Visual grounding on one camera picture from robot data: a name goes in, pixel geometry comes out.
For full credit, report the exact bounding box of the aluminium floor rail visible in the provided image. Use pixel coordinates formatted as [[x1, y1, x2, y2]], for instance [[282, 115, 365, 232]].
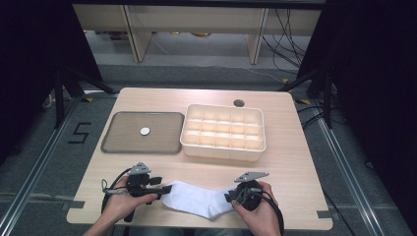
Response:
[[0, 97, 83, 236], [315, 107, 384, 236]]

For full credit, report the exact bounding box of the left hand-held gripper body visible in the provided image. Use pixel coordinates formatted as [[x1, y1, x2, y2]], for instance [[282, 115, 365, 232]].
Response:
[[126, 161, 153, 198]]

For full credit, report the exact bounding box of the person's left hand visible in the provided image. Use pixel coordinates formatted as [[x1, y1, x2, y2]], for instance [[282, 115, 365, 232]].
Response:
[[104, 175, 158, 223]]

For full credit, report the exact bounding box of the black tripod stand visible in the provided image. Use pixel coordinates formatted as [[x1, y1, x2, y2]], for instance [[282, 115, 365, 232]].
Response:
[[277, 68, 334, 130], [53, 66, 120, 130]]

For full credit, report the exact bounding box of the white sock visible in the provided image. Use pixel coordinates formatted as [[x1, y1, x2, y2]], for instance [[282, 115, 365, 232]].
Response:
[[160, 180, 238, 220]]

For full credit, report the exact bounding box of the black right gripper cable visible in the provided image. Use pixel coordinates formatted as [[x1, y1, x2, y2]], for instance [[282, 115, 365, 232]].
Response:
[[259, 188, 285, 236]]

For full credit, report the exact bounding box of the grey rectangular tray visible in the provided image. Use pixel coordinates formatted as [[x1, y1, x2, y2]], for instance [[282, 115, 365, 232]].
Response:
[[100, 111, 186, 155]]

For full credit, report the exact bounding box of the bundle of black cables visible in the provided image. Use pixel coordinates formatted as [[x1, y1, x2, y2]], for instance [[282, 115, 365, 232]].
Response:
[[261, 8, 313, 76]]

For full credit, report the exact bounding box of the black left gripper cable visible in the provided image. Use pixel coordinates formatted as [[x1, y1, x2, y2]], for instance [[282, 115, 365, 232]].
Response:
[[100, 167, 133, 214]]

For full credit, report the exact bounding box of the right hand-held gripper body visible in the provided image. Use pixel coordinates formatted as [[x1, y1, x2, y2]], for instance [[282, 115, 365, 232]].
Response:
[[233, 171, 270, 211]]

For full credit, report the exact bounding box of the cream divided storage box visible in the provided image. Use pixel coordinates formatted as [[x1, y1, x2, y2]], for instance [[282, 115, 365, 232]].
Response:
[[179, 103, 267, 162]]

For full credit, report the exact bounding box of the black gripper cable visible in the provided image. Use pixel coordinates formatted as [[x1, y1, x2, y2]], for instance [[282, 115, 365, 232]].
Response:
[[259, 188, 285, 236], [100, 167, 133, 214]]

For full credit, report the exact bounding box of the beige wooden desk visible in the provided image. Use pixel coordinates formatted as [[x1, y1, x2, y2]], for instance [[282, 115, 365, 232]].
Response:
[[72, 3, 323, 65]]

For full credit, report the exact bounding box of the black curtain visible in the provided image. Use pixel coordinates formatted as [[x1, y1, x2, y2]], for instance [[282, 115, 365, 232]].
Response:
[[0, 0, 103, 165], [296, 0, 417, 228]]

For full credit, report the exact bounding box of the grey cable plug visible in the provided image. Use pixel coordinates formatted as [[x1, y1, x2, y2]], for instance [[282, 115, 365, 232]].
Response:
[[101, 178, 128, 197]]

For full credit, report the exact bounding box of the person's right hand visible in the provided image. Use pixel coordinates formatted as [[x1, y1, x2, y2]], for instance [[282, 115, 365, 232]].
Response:
[[230, 181, 280, 231]]

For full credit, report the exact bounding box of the black floor cable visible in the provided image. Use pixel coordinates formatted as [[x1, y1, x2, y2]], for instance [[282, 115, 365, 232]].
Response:
[[322, 189, 358, 236]]

